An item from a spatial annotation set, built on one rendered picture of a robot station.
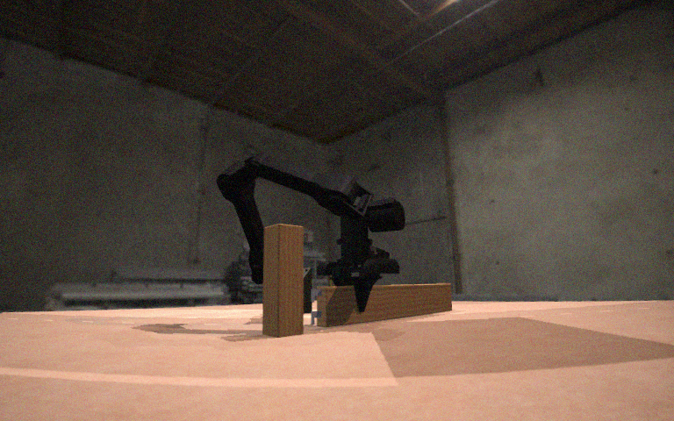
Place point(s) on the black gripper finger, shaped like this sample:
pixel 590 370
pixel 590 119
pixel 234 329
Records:
pixel 363 285
pixel 342 281

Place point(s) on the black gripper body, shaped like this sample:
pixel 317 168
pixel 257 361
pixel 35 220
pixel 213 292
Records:
pixel 354 252

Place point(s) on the brown wooden post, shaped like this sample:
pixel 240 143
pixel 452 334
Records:
pixel 282 296

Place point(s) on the brown wooden board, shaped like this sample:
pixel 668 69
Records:
pixel 337 305

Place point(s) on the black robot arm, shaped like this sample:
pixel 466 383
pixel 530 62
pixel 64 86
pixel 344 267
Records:
pixel 335 192

